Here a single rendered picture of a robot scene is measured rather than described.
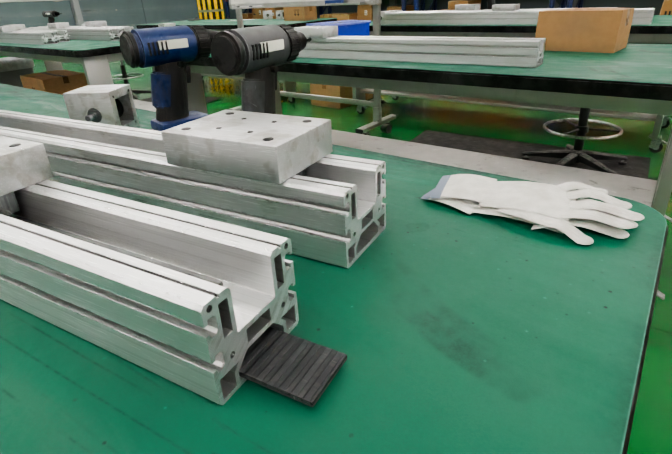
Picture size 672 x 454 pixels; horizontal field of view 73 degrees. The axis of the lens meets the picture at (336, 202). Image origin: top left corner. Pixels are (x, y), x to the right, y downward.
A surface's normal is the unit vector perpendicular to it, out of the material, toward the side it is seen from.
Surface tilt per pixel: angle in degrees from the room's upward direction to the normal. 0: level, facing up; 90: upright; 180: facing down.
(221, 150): 90
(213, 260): 90
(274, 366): 0
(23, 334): 0
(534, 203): 5
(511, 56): 90
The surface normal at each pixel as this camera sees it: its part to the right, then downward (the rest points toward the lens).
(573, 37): -0.67, 0.35
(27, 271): -0.48, 0.39
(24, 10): 0.80, 0.21
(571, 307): -0.04, -0.91
